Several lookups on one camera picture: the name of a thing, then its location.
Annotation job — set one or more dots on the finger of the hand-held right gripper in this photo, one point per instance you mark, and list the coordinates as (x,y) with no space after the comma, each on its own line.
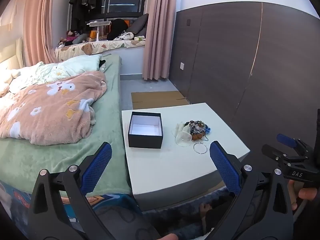
(286,140)
(271,151)

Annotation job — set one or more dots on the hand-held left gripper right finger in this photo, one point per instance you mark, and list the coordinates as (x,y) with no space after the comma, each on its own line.
(225,167)

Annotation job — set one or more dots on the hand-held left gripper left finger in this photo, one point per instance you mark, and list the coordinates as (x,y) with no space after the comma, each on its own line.
(97,163)

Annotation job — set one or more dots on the pile of mixed jewelry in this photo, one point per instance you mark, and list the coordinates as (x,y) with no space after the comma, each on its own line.
(197,127)

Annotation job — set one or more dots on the black gift box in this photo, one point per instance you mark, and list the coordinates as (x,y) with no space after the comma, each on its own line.
(145,142)

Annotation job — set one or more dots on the person's right hand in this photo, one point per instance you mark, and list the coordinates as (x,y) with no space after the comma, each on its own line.
(308,194)

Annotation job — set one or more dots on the silver bangle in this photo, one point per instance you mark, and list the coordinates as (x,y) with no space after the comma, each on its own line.
(193,147)

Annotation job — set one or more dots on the bed with green sheet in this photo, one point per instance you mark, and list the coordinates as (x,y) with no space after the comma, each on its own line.
(107,120)

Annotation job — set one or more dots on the white side table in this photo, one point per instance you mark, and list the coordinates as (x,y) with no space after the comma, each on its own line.
(175,167)

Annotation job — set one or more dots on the clear plastic bag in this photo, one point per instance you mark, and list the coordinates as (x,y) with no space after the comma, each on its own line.
(183,136)

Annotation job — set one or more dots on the pink floral fleece blanket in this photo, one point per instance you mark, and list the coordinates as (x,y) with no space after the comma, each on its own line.
(50,110)

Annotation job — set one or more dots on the flat brown cardboard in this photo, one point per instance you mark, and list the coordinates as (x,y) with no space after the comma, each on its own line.
(157,100)

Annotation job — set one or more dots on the blue cartoon printed cloth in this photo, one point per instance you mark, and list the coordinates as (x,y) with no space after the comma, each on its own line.
(15,197)

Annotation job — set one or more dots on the light green quilt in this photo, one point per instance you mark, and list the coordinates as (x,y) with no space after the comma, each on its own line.
(75,66)

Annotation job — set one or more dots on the black cloth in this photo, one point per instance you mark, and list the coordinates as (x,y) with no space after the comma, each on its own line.
(102,63)

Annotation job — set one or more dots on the cream pillow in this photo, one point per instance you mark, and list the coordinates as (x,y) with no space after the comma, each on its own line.
(8,80)

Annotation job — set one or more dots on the group of plush toys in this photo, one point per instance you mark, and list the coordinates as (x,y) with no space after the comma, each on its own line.
(72,36)

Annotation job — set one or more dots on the white spotted plush toy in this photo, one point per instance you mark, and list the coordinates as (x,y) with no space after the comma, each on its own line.
(123,36)

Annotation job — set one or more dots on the black bag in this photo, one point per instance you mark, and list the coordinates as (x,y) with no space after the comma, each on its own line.
(118,28)

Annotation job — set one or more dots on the white desk lamp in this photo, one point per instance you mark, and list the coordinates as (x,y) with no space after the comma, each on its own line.
(98,23)

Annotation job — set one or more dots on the beige headboard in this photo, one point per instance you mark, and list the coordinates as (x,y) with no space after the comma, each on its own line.
(10,52)

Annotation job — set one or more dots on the dark grey pillow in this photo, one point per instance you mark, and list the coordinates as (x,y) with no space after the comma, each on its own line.
(138,25)

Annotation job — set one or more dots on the pink curtain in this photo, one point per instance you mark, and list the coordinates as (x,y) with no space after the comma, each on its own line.
(40,17)
(160,30)

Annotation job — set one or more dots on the dark window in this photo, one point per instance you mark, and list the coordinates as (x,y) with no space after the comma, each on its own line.
(125,0)

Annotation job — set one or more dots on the white wall socket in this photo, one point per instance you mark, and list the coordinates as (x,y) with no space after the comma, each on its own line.
(182,66)

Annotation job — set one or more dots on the dark wall switch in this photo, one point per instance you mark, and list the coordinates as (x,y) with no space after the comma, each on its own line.
(188,22)

